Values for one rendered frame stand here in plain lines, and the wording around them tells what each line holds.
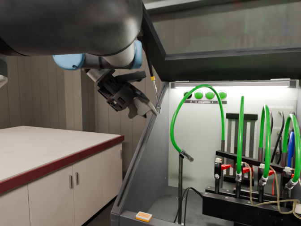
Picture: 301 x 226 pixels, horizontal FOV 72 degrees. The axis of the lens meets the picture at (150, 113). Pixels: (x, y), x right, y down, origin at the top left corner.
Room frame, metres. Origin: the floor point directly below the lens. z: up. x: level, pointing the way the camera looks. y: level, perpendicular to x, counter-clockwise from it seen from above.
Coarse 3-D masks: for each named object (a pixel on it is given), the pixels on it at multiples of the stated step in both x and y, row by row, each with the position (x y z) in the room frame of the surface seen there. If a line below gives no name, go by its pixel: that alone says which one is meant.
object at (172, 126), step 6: (204, 84) 0.88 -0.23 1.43; (192, 90) 0.82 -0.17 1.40; (186, 96) 0.80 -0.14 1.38; (216, 96) 0.96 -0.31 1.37; (180, 102) 0.78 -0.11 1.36; (180, 108) 0.78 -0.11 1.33; (222, 108) 0.98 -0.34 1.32; (174, 114) 0.76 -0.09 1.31; (222, 114) 0.99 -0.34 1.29; (174, 120) 0.75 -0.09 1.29; (222, 120) 0.99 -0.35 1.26; (222, 126) 1.00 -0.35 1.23; (222, 132) 1.00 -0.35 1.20; (222, 138) 1.00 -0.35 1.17; (174, 144) 0.76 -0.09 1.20; (180, 150) 0.78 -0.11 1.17
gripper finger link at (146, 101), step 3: (132, 87) 0.67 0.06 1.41; (135, 87) 0.67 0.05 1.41; (135, 90) 0.67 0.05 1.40; (138, 90) 0.67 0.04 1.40; (135, 93) 0.67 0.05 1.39; (138, 93) 0.66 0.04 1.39; (141, 93) 0.67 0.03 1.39; (138, 96) 0.67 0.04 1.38; (141, 96) 0.67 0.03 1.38; (144, 96) 0.67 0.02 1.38; (141, 99) 0.67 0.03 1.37; (144, 99) 0.67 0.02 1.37; (147, 99) 0.68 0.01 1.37; (147, 102) 0.67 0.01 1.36
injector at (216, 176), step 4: (220, 164) 0.81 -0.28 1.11; (216, 168) 0.81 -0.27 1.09; (220, 168) 0.81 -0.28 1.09; (216, 172) 0.81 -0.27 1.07; (220, 172) 0.81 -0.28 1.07; (216, 176) 0.79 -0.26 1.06; (220, 176) 0.81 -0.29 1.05; (216, 180) 0.81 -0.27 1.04; (216, 184) 0.81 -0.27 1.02; (216, 188) 0.81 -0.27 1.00; (216, 192) 0.81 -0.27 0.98
